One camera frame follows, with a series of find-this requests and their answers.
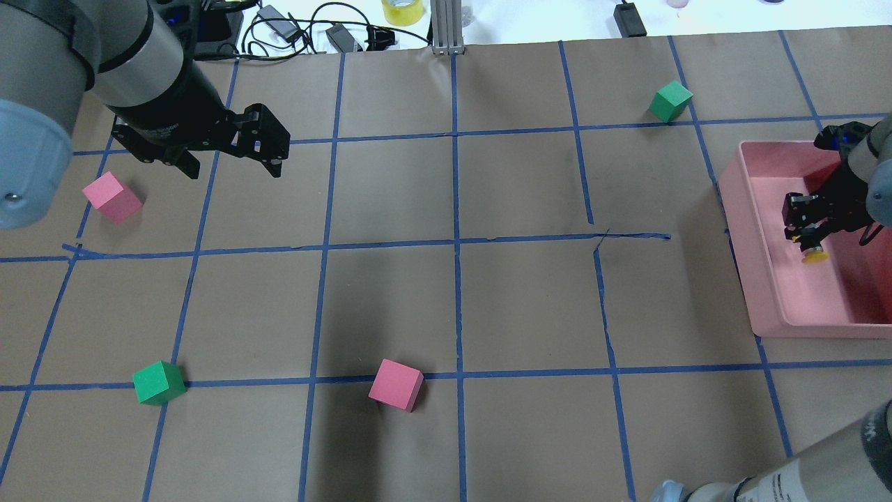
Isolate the yellow black push button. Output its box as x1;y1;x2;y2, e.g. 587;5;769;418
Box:
792;233;829;266

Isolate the aluminium frame post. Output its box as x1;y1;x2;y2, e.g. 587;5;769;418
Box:
430;0;466;55

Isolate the pink plastic bin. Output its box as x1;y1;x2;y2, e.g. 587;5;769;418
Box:
718;141;891;339

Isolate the yellow tape roll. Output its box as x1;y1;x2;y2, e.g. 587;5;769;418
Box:
381;0;424;26

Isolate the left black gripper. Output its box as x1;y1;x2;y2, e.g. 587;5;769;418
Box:
110;84;291;180

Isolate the black power adapter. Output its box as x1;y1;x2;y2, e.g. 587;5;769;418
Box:
613;1;647;38

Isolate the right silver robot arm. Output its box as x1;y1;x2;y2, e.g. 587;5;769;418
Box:
651;117;890;501

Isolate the pink cube centre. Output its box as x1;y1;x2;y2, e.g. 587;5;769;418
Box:
367;358;424;413

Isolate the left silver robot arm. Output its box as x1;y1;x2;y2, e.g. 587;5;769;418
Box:
1;1;290;231

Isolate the pink cube far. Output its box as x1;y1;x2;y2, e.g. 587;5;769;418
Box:
81;172;144;225

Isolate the pink cube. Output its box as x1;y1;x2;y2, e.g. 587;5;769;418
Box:
367;358;424;413
81;172;144;225

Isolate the green cube near bin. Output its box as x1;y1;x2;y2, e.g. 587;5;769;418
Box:
649;80;693;123

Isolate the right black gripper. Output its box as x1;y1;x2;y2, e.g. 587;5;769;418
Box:
783;121;874;241

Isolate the green cube near left arm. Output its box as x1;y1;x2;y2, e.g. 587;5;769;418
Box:
132;361;187;406

